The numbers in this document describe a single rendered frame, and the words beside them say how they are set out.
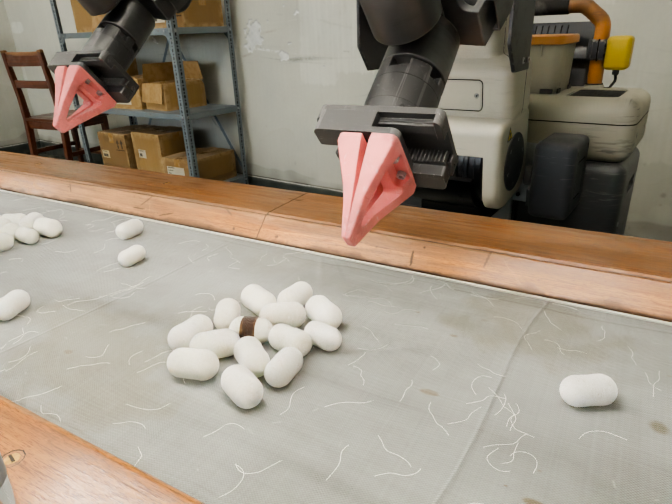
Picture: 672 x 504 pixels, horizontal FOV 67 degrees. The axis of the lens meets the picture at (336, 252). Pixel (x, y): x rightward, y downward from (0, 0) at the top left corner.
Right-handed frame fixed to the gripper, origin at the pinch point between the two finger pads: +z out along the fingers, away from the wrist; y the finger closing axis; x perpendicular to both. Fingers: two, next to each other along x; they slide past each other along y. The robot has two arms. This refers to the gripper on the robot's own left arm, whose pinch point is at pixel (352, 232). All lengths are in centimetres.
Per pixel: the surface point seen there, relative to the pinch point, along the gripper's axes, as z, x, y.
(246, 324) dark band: 8.7, 0.1, -5.5
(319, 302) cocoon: 4.9, 3.0, -2.1
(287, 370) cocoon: 11.1, -1.5, 0.1
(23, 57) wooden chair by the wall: -139, 113, -336
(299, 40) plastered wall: -169, 133, -144
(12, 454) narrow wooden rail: 20.2, -10.9, -7.4
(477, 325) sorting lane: 2.3, 8.1, 8.8
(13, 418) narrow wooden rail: 19.0, -9.9, -10.0
